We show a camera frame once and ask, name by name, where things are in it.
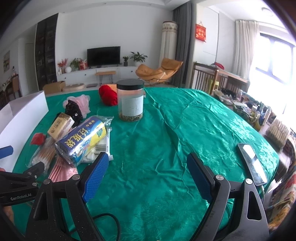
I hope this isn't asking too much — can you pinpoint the red plastic packet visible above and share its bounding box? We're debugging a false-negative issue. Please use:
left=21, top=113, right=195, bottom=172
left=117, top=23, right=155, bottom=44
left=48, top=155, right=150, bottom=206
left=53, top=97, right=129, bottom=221
left=30, top=133, right=46, bottom=146

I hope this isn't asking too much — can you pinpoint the cotton swab bag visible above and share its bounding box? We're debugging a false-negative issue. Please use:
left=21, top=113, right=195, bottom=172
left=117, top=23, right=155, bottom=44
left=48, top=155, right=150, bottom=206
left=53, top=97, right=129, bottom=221
left=28, top=137, right=56, bottom=175

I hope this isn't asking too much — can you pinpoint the pink paper pack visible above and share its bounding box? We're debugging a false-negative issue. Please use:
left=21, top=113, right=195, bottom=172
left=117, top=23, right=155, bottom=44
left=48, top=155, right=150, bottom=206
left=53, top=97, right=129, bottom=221
left=49, top=156, right=78, bottom=182

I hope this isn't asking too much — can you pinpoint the beige tissue pack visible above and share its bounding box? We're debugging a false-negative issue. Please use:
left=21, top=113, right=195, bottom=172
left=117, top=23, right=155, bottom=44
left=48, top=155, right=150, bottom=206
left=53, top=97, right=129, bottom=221
left=47, top=113, right=74, bottom=141

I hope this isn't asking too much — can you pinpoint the blue yellow trash bag roll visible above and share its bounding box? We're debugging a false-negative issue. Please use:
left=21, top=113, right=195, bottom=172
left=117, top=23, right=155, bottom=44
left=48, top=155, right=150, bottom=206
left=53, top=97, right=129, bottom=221
left=55, top=115, right=114, bottom=167

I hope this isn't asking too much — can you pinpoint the black fuzzy scrunchie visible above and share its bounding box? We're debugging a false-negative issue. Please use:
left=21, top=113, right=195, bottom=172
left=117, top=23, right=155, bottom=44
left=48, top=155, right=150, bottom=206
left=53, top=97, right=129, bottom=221
left=65, top=100, right=83, bottom=128

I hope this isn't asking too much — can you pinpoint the pink mesh bath sponge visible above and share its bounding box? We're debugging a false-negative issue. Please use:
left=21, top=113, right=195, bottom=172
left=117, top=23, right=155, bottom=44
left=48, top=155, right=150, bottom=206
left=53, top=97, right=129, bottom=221
left=63, top=94, right=90, bottom=118

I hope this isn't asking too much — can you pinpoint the white cardboard box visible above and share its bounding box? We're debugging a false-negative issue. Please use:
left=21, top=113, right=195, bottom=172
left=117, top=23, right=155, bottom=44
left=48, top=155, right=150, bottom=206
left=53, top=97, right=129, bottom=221
left=1, top=91, right=49, bottom=172

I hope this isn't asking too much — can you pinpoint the black smartphone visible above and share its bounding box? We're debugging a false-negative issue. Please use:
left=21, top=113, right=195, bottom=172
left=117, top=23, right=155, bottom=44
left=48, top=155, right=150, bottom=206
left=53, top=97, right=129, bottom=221
left=237, top=143, right=268, bottom=186

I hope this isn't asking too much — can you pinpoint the brown cardboard box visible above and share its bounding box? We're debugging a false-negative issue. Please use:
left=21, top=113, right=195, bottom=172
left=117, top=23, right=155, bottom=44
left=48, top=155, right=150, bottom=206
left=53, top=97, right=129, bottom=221
left=43, top=81, right=66, bottom=95

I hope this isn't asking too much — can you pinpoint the green satin tablecloth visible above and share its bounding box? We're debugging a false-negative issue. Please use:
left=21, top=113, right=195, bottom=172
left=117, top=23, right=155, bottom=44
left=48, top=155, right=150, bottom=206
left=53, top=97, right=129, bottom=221
left=11, top=87, right=280, bottom=241

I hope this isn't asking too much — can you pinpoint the red flowers white vase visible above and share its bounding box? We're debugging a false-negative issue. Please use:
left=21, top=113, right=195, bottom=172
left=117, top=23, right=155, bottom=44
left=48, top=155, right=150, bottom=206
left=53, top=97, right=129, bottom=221
left=57, top=58, right=72, bottom=74

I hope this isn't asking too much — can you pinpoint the dark display shelf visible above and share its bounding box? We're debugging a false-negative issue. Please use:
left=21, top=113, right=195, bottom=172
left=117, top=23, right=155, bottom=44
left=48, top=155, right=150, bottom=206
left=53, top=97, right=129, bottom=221
left=35, top=14, right=58, bottom=90

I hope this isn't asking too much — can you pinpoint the orange book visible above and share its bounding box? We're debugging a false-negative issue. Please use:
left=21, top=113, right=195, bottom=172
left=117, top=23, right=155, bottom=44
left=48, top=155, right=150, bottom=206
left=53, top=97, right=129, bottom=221
left=108, top=84, right=146, bottom=96

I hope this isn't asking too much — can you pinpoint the small wooden bench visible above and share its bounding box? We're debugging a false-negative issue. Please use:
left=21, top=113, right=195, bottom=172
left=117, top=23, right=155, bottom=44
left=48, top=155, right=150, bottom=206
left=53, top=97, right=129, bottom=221
left=95, top=71, right=116, bottom=85

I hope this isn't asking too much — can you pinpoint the wooden dining chair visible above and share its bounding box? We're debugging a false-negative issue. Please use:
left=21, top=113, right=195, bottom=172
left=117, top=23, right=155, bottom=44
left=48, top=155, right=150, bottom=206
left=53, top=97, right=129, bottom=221
left=191, top=62, right=219, bottom=95

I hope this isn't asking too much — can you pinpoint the clear jar black lid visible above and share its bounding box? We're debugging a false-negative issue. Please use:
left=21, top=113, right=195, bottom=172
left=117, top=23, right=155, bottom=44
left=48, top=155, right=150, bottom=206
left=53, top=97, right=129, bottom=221
left=116, top=79, right=144, bottom=122

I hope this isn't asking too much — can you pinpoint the black television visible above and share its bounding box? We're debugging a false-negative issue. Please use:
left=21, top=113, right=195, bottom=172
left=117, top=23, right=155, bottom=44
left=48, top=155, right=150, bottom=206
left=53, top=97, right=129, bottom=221
left=87, top=46, right=120, bottom=67

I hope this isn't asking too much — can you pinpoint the white tv cabinet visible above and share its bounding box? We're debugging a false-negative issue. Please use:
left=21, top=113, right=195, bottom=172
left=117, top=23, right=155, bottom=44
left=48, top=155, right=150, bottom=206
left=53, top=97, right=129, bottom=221
left=57, top=66, right=137, bottom=85

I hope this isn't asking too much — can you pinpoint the orange lounge chair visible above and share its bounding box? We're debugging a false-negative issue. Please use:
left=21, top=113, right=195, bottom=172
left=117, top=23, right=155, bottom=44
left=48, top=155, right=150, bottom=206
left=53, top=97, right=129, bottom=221
left=135, top=58, right=183, bottom=86

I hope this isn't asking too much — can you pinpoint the green potted plant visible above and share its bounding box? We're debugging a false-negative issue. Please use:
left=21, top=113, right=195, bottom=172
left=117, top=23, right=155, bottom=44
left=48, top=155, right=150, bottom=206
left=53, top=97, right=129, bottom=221
left=130, top=52, right=147, bottom=67

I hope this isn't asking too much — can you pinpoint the white floor air conditioner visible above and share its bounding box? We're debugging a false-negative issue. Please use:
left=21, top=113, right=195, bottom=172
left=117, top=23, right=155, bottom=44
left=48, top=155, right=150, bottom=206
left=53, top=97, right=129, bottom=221
left=159, top=21, right=178, bottom=66

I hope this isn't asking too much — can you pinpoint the black cable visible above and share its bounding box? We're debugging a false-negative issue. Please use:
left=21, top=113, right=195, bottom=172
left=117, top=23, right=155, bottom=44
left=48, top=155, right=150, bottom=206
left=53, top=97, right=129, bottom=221
left=67, top=213, right=122, bottom=241

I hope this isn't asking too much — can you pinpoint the red wall hanging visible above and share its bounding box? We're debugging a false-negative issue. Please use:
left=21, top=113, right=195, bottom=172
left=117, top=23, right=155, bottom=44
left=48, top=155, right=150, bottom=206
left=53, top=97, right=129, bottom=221
left=195, top=22, right=206, bottom=42

